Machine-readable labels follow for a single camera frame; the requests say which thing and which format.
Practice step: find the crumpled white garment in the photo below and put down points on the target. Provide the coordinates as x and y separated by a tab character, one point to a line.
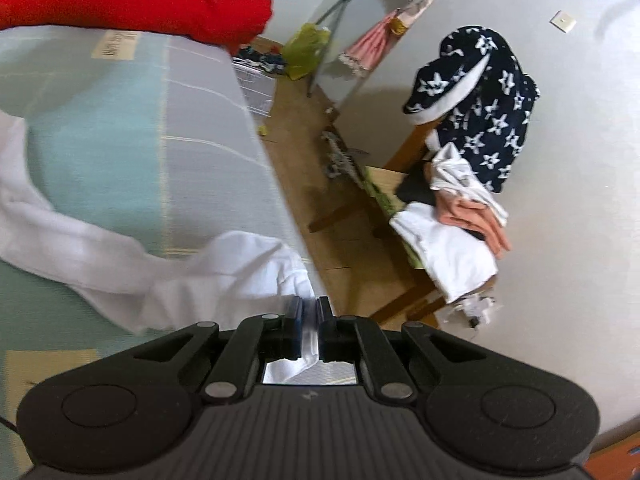
460	175

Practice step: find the white t-shirt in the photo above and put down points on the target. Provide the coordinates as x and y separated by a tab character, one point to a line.
100	255

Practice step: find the pink frilled curtain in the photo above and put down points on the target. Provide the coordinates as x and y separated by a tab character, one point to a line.
367	50

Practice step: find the white wall socket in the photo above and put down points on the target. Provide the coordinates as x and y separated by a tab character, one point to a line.
562	22

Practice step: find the wooden chair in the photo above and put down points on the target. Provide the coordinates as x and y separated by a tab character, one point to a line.
350	215

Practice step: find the grey patterned floor item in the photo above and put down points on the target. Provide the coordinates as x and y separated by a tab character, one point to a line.
340	157

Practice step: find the dark green patterned cloth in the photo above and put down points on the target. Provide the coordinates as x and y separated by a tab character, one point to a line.
380	195

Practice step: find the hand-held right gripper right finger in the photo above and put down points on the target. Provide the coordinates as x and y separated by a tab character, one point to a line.
324	332

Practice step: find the yellow-green plastic bag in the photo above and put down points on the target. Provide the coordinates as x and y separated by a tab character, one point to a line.
305	52

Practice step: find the folded white cloth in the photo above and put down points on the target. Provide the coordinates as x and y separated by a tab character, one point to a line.
450	255

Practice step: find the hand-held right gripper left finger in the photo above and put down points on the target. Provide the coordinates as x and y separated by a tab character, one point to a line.
298	325

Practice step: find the teal checked bed sheet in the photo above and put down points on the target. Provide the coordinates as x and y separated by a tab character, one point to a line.
100	135

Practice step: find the navy star-print robe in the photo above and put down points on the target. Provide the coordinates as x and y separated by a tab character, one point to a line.
495	125

